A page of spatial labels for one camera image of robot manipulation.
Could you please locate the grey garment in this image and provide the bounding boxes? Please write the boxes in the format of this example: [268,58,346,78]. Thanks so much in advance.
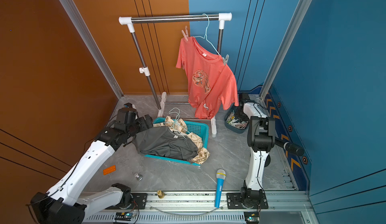
[133,126,198,161]

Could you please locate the red t-shirt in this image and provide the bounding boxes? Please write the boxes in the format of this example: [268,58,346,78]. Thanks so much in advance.
[176,37,239,119]

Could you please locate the light green wire hanger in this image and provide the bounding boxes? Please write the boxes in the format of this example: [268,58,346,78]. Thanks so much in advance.
[192,13,220,55]

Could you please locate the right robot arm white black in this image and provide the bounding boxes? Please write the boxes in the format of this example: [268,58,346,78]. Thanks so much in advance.
[239,93,275,211]

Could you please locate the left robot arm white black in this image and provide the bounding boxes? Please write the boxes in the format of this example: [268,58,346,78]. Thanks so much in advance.
[27,103,153,224]

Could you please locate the beige patterned cloth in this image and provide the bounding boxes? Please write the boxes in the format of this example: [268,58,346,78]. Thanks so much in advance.
[147,116,210,166]

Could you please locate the orange rectangular tag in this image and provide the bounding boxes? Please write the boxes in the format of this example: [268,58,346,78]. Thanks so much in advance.
[103,165,116,175]

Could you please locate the small silver metal weight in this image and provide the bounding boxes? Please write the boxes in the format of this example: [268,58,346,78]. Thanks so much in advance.
[134,173,143,181]

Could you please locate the teal plastic laundry basket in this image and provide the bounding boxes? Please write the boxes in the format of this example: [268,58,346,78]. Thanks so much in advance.
[134,116,210,166]

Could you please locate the small brass weight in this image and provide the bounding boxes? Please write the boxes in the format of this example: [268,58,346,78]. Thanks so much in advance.
[157,190,165,199]

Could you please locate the dark teal clothespin bin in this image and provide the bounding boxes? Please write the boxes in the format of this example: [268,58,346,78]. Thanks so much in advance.
[224,104,249,133]

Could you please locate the left green circuit board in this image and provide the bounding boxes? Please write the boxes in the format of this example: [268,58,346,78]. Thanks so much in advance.
[114,212,137,222]

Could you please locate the green circuit board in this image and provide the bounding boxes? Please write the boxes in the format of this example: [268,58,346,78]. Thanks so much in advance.
[114,212,137,222]
[244,212,260,224]

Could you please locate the blue toy microphone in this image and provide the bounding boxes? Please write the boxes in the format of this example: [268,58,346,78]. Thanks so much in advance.
[215,169,226,209]

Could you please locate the right green circuit board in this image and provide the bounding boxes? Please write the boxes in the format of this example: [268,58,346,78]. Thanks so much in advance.
[244,212,260,224]

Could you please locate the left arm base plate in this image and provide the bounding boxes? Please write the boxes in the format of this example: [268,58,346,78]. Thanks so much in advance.
[106,193,148,210]

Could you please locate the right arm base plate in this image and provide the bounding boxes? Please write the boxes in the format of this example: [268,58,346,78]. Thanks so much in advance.
[226,192,269,210]

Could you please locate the aluminium front rail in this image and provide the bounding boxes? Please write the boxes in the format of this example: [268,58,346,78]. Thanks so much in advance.
[139,190,314,212]

